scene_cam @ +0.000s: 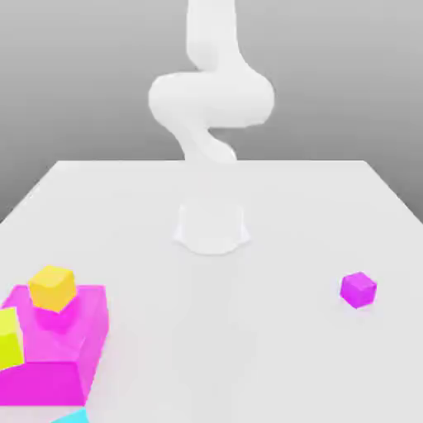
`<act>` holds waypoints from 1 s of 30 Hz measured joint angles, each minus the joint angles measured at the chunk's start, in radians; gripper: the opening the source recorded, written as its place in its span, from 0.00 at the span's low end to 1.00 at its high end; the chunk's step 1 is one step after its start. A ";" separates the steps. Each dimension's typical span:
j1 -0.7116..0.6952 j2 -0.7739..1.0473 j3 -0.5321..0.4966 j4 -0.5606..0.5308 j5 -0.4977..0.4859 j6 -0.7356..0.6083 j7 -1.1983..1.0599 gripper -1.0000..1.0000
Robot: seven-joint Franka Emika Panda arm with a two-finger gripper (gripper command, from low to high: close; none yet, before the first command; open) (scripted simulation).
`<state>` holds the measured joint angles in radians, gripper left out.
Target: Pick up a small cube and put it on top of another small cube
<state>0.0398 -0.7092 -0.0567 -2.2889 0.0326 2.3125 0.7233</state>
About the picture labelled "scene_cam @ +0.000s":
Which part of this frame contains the small purple cube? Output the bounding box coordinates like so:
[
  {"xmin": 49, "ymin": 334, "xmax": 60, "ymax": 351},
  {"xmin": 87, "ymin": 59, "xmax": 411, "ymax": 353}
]
[{"xmin": 339, "ymin": 271, "xmax": 378, "ymax": 311}]

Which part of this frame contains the small orange cube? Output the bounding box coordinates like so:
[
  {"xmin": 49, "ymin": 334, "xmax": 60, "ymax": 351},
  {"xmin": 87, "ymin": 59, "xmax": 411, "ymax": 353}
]
[{"xmin": 28, "ymin": 264, "xmax": 78, "ymax": 314}]

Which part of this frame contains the small yellow-green cube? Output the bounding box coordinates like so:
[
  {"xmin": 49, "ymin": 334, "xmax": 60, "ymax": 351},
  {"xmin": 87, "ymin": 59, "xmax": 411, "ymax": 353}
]
[{"xmin": 0, "ymin": 306, "xmax": 26, "ymax": 371}]

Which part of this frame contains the small cyan cube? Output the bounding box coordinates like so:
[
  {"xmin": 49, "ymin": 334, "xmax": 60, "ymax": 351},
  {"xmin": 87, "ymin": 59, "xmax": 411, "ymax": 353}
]
[{"xmin": 49, "ymin": 407, "xmax": 91, "ymax": 423}]

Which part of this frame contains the large pink box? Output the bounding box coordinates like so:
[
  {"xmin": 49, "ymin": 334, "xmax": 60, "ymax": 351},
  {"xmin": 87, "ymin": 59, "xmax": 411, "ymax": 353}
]
[{"xmin": 0, "ymin": 283, "xmax": 111, "ymax": 408}]

